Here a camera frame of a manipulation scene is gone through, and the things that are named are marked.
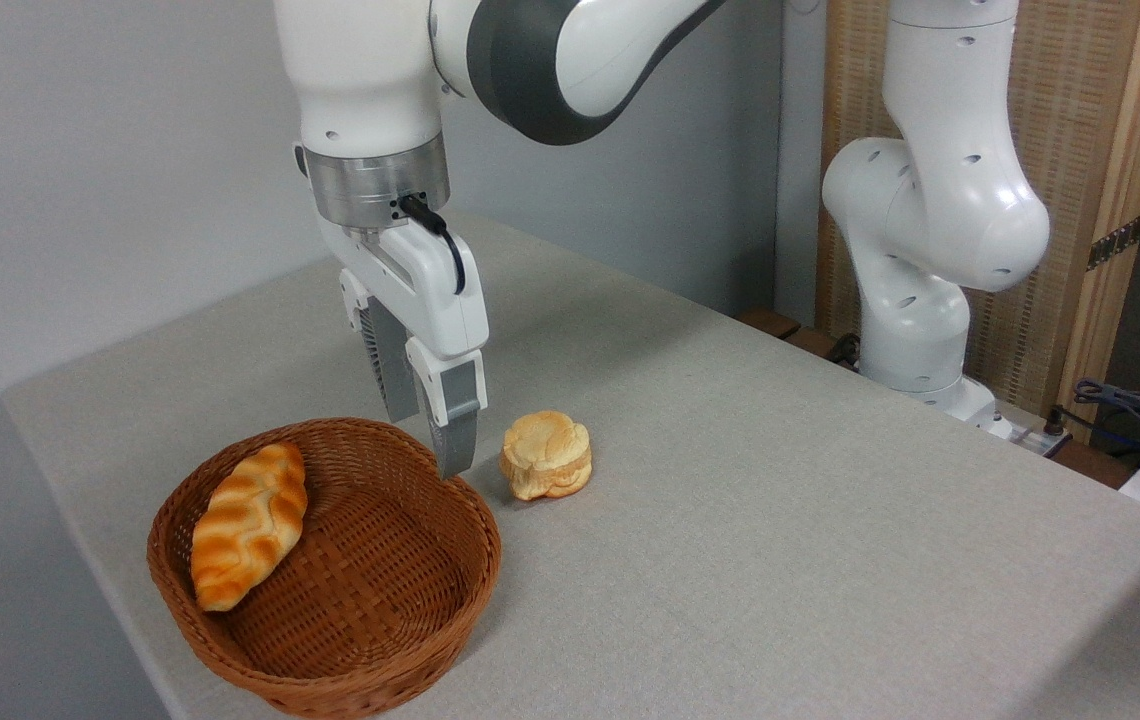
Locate round flower-shaped bread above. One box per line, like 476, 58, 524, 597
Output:
499, 410, 594, 502

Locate tangled dark cables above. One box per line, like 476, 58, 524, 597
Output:
1055, 378, 1140, 471

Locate metal screen hinge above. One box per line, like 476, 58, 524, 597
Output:
1087, 212, 1140, 271

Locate brown wicker basket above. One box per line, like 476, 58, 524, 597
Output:
146, 417, 503, 720

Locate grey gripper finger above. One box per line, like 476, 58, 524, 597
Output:
339, 268, 420, 424
406, 338, 488, 481

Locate wooden woven screen panel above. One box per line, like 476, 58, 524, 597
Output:
815, 0, 1140, 446

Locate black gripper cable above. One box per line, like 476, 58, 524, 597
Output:
398, 194, 467, 297

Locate long twisted bread loaf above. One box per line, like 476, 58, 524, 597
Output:
190, 442, 309, 613

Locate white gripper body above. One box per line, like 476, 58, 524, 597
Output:
318, 215, 490, 362

